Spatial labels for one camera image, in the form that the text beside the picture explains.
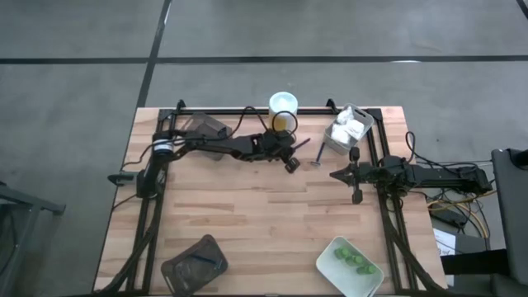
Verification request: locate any white paper sheet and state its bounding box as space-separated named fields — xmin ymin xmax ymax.
xmin=432 ymin=228 xmax=457 ymax=257

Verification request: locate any grey metal stand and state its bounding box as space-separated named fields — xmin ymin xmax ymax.
xmin=0 ymin=180 xmax=67 ymax=297

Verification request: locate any white wipes canister yellow label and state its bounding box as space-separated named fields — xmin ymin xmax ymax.
xmin=267 ymin=91 xmax=299 ymax=133

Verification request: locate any black power brick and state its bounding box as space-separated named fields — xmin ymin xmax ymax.
xmin=429 ymin=205 xmax=469 ymax=229

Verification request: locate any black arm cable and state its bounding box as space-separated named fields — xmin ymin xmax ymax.
xmin=404 ymin=130 xmax=449 ymax=167
xmin=230 ymin=106 xmax=299 ymax=144

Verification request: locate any grey translucent plastic bin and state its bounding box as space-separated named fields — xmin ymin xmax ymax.
xmin=180 ymin=112 xmax=234 ymax=161

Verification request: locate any yellow floor cable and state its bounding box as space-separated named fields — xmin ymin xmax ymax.
xmin=427 ymin=190 xmax=492 ymax=240

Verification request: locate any dark brown plastic bin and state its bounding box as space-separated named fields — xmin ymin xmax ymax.
xmin=160 ymin=233 xmax=229 ymax=297

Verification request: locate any beige plastic handled bin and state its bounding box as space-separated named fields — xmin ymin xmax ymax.
xmin=323 ymin=102 xmax=375 ymax=157

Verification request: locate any white plastic bin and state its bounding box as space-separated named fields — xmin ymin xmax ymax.
xmin=314 ymin=235 xmax=385 ymax=297

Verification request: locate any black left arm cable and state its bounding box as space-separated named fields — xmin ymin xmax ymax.
xmin=230 ymin=106 xmax=299 ymax=144

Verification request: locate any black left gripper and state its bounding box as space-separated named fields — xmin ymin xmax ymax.
xmin=246 ymin=131 xmax=301 ymax=175

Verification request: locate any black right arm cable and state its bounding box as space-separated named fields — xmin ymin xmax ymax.
xmin=404 ymin=130 xmax=449 ymax=167

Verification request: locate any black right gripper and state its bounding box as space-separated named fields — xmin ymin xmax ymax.
xmin=329 ymin=146 xmax=391 ymax=205

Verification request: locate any black aluminium table frame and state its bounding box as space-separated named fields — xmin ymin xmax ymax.
xmin=92 ymin=98 xmax=451 ymax=297

